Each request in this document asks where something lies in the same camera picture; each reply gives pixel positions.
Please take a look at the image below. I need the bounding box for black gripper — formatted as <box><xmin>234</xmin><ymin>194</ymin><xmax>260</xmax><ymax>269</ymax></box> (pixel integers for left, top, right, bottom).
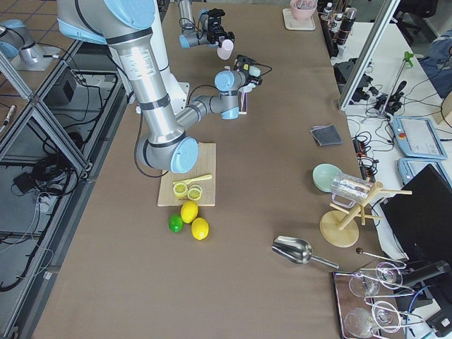
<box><xmin>206</xmin><ymin>9</ymin><xmax>235</xmax><ymax>44</ymax></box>
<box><xmin>233</xmin><ymin>54</ymin><xmax>263</xmax><ymax>93</ymax></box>

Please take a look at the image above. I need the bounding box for green cup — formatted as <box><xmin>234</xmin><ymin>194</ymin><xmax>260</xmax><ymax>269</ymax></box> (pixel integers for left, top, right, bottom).
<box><xmin>249</xmin><ymin>66</ymin><xmax>261</xmax><ymax>77</ymax></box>

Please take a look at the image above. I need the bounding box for pink cup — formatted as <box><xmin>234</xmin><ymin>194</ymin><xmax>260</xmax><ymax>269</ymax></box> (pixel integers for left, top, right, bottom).
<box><xmin>216</xmin><ymin>39</ymin><xmax>234</xmax><ymax>60</ymax></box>

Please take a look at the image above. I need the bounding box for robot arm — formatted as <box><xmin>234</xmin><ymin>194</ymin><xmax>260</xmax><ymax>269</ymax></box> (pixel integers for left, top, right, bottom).
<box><xmin>57</xmin><ymin>0</ymin><xmax>262</xmax><ymax>173</ymax></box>
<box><xmin>177</xmin><ymin>1</ymin><xmax>235</xmax><ymax>49</ymax></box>

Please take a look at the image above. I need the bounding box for beige tray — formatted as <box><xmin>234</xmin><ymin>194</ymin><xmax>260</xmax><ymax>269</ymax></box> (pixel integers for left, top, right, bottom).
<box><xmin>282</xmin><ymin>8</ymin><xmax>316</xmax><ymax>31</ymax></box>

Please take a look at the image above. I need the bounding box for pink bowl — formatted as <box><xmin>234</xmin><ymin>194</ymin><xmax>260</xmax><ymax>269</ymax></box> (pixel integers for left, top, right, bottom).
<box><xmin>290</xmin><ymin>0</ymin><xmax>317</xmax><ymax>20</ymax></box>

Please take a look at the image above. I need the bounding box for tea bottle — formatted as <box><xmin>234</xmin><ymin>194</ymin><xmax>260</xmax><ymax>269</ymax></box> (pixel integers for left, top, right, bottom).
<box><xmin>331</xmin><ymin>13</ymin><xmax>343</xmax><ymax>34</ymax></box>
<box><xmin>323</xmin><ymin>2</ymin><xmax>333</xmax><ymax>21</ymax></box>

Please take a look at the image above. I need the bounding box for wooden cutting board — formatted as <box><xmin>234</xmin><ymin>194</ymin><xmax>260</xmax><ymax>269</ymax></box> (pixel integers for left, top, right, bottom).
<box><xmin>157</xmin><ymin>143</ymin><xmax>217</xmax><ymax>207</ymax></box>

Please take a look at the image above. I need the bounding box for grey cloth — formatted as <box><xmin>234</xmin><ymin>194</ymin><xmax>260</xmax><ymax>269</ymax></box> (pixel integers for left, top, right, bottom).
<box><xmin>309</xmin><ymin>124</ymin><xmax>343</xmax><ymax>146</ymax></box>

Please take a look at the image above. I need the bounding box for yellow plastic knife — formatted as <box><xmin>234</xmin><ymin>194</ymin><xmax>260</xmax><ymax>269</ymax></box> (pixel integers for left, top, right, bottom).
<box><xmin>172</xmin><ymin>174</ymin><xmax>213</xmax><ymax>185</ymax></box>

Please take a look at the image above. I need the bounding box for black steel thermos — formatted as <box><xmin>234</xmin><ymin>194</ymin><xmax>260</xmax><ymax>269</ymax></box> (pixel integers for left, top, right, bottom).
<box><xmin>337</xmin><ymin>7</ymin><xmax>357</xmax><ymax>45</ymax></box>

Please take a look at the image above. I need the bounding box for green bowl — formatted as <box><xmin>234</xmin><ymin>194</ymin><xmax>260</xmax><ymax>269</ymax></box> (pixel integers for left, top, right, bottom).
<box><xmin>312</xmin><ymin>163</ymin><xmax>342</xmax><ymax>193</ymax></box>

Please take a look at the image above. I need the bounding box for lemon slice lower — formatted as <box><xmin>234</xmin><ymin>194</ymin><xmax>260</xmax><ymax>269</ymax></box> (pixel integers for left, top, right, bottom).
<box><xmin>186</xmin><ymin>184</ymin><xmax>203</xmax><ymax>201</ymax></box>

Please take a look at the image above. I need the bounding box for yellow lemon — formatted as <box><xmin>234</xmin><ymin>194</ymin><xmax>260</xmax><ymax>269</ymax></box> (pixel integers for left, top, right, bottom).
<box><xmin>191</xmin><ymin>218</ymin><xmax>210</xmax><ymax>240</ymax></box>
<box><xmin>180</xmin><ymin>201</ymin><xmax>198</xmax><ymax>223</ymax></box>

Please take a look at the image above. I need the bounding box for clear plastic pitcher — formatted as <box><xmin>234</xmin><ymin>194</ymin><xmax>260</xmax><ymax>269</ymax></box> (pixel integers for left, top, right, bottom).
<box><xmin>331</xmin><ymin>172</ymin><xmax>373</xmax><ymax>208</ymax></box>

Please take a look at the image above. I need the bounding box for green lime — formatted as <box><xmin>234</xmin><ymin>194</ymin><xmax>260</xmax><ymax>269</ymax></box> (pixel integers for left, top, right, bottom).
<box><xmin>169</xmin><ymin>214</ymin><xmax>184</xmax><ymax>233</ymax></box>

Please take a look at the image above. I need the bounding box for teach pendant tablet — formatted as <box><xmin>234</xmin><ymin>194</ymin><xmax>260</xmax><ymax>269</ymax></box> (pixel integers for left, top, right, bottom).
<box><xmin>392</xmin><ymin>116</ymin><xmax>448</xmax><ymax>160</ymax></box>
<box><xmin>397</xmin><ymin>157</ymin><xmax>449</xmax><ymax>184</ymax></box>

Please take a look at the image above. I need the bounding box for wooden mug tree stand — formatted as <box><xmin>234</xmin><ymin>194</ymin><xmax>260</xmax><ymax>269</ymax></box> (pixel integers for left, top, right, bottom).
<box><xmin>319</xmin><ymin>182</ymin><xmax>412</xmax><ymax>248</ymax></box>

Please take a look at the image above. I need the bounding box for metal scoop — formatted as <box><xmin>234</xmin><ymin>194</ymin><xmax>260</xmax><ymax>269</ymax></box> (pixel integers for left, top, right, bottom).
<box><xmin>271</xmin><ymin>235</ymin><xmax>339</xmax><ymax>270</ymax></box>

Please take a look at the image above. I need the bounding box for black laptop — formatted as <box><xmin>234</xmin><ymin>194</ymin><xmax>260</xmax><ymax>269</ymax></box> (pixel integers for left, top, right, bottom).
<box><xmin>381</xmin><ymin>165</ymin><xmax>451</xmax><ymax>263</ymax></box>

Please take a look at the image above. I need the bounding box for wine glass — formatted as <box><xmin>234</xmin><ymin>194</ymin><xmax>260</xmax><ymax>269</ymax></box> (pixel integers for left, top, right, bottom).
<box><xmin>343</xmin><ymin>300</ymin><xmax>423</xmax><ymax>338</ymax></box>
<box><xmin>349</xmin><ymin>261</ymin><xmax>415</xmax><ymax>298</ymax></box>

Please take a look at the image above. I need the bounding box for white wire cup rack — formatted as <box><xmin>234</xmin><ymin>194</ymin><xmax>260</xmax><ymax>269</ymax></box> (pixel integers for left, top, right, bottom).
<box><xmin>238</xmin><ymin>91</ymin><xmax>248</xmax><ymax>115</ymax></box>

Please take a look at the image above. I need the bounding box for aluminium frame post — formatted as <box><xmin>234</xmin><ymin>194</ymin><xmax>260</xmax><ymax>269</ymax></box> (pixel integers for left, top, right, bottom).
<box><xmin>338</xmin><ymin>0</ymin><xmax>400</xmax><ymax>112</ymax></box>

